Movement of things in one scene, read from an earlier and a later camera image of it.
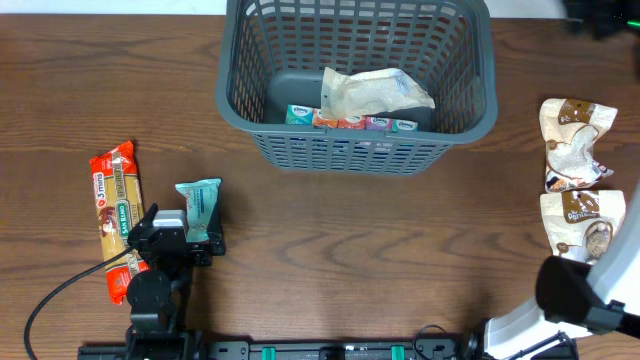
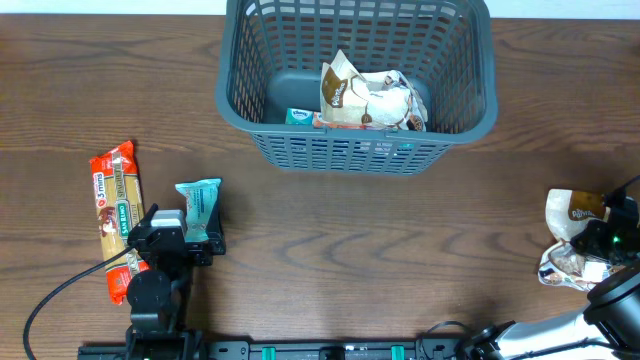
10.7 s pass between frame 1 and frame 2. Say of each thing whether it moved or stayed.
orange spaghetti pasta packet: stayed
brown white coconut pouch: moved
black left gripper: stayed
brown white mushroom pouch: stayed
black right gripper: moved
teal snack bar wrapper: stayed
